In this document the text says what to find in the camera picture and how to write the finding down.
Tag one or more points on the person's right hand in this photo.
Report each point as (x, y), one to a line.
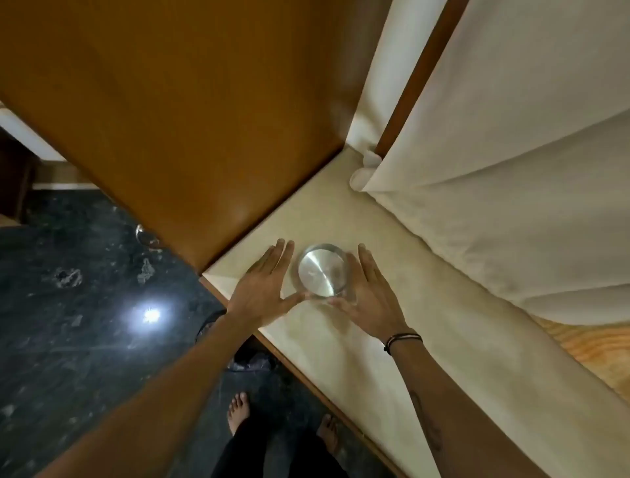
(371, 303)

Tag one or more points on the person's left hand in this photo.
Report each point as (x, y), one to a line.
(258, 293)

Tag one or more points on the person's right thumb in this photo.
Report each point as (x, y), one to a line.
(340, 303)

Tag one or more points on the person's left middle finger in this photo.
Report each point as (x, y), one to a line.
(277, 256)

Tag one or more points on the person's left thumb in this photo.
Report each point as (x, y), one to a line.
(294, 299)

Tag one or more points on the round steel tin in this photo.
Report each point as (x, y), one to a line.
(322, 271)

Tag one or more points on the person's left forearm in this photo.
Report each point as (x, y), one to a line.
(162, 394)

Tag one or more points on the person's right forearm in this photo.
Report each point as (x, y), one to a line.
(457, 413)

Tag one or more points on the black wristband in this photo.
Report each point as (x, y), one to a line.
(402, 339)

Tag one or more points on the black sandals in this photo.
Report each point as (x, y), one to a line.
(243, 357)

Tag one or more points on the small white plastic cup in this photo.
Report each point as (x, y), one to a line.
(362, 172)

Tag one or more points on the person's left foot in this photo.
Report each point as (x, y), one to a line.
(238, 411)

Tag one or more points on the person's foot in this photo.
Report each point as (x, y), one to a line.
(329, 433)
(238, 411)

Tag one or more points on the person's right foot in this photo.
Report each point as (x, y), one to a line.
(329, 433)

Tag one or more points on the person's black trousers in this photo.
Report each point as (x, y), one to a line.
(275, 455)

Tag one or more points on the brown wooden cabinet door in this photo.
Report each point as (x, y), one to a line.
(197, 108)

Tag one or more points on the narrow white curtain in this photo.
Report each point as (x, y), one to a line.
(389, 74)

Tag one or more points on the large white curtain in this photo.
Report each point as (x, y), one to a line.
(517, 147)

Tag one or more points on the light wooden board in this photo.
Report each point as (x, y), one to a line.
(595, 349)

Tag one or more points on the dark wooden furniture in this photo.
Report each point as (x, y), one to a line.
(14, 172)

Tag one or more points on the brown wooden frame post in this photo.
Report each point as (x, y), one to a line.
(423, 69)

